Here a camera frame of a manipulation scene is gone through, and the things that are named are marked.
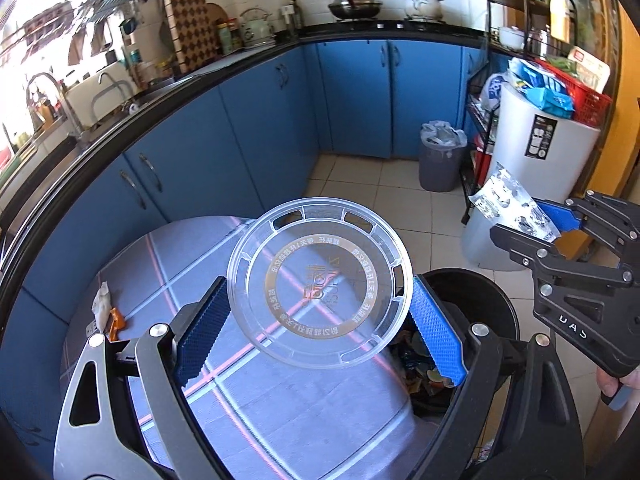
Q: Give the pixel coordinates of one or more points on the wall-mounted dish rack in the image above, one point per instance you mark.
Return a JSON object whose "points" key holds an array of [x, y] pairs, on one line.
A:
{"points": [[120, 0]]}

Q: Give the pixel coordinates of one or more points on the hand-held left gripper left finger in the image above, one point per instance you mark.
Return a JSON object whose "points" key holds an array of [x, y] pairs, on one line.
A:
{"points": [[200, 335]]}

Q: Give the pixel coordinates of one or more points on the dark glass bottle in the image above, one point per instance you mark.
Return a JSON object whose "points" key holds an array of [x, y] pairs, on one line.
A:
{"points": [[296, 17]]}

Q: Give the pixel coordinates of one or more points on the grey trash can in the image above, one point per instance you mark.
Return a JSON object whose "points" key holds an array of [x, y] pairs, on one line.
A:
{"points": [[440, 170]]}

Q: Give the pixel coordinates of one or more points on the white crumpled wrapper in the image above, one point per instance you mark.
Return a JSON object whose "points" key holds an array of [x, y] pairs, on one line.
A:
{"points": [[102, 300]]}

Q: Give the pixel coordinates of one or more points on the red plastic basket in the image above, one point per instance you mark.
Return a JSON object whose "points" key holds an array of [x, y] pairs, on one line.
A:
{"points": [[590, 105]]}

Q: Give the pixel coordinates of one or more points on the orange wrapper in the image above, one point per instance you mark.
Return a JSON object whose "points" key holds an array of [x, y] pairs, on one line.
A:
{"points": [[116, 321]]}

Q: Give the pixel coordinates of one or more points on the black trash bin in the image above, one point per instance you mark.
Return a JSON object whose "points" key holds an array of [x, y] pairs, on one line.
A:
{"points": [[480, 285]]}

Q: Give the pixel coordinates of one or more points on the blue kitchen cabinets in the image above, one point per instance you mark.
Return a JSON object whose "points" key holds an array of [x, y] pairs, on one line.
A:
{"points": [[200, 135]]}

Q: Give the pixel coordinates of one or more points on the red label food package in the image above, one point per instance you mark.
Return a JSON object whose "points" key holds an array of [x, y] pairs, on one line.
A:
{"points": [[590, 65]]}

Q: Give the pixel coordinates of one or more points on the black wok with lid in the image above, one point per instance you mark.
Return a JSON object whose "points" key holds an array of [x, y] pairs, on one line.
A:
{"points": [[355, 6]]}

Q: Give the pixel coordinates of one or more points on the round wooden board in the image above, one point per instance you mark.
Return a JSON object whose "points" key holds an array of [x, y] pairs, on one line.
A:
{"points": [[219, 14]]}

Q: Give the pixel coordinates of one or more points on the white cooking pot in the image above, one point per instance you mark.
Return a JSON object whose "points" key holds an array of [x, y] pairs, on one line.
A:
{"points": [[424, 6]]}

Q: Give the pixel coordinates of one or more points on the white spray bottle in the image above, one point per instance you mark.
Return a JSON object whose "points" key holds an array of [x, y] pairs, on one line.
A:
{"points": [[559, 12]]}

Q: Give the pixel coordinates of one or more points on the pale green kettle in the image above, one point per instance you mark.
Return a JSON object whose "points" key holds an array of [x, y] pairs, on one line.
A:
{"points": [[256, 30]]}

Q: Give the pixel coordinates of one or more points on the red and white box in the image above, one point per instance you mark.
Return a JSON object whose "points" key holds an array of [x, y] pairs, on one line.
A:
{"points": [[482, 160]]}

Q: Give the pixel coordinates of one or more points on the white washing machine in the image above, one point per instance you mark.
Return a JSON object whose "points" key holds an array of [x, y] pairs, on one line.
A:
{"points": [[550, 170]]}

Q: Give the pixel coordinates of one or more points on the white plastic bin liner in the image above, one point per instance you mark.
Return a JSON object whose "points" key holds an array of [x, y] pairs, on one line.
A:
{"points": [[442, 132]]}

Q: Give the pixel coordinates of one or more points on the blue wipes packet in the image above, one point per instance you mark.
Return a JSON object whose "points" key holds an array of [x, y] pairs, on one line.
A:
{"points": [[530, 72], [547, 102]]}

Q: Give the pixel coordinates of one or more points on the black gas stove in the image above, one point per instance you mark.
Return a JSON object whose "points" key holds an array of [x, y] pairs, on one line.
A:
{"points": [[390, 24]]}

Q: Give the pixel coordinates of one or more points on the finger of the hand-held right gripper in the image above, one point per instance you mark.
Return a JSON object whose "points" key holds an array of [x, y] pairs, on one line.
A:
{"points": [[520, 247], [562, 217]]}

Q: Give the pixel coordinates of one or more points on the tall chrome faucet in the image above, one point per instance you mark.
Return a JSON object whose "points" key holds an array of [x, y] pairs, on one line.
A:
{"points": [[50, 80]]}

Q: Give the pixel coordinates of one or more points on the white sink tub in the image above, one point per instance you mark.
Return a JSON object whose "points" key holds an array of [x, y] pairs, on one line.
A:
{"points": [[85, 102]]}

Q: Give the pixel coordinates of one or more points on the white plastic bag blue print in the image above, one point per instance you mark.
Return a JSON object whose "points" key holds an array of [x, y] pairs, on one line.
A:
{"points": [[495, 91]]}

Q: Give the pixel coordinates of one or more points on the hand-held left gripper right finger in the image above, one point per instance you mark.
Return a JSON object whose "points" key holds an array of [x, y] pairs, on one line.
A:
{"points": [[437, 335]]}

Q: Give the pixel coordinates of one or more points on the small white bowl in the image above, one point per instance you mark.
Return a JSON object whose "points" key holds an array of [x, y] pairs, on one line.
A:
{"points": [[511, 37]]}

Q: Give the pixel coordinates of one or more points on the person's right hand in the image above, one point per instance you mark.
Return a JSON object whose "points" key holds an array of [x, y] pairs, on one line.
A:
{"points": [[606, 382]]}

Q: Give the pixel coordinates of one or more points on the checkered wooden cutting board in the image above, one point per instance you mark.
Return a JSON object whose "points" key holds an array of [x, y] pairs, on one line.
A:
{"points": [[192, 30]]}

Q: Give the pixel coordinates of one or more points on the clear crinkled plastic wrapper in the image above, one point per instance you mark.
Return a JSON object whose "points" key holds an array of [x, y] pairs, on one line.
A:
{"points": [[510, 200]]}

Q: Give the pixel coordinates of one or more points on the pile of mixed wrappers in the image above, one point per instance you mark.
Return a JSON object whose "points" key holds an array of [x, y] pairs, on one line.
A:
{"points": [[425, 370]]}

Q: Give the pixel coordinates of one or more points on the green jar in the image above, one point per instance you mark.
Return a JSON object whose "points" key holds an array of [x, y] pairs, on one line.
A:
{"points": [[226, 39]]}

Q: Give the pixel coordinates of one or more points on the clear round plastic lid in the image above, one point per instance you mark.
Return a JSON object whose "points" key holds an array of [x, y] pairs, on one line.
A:
{"points": [[320, 240]]}

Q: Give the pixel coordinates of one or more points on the black metal rack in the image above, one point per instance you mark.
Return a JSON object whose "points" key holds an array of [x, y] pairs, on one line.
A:
{"points": [[492, 15]]}

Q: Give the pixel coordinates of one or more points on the small chrome faucet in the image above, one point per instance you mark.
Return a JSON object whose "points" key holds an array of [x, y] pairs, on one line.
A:
{"points": [[107, 80]]}

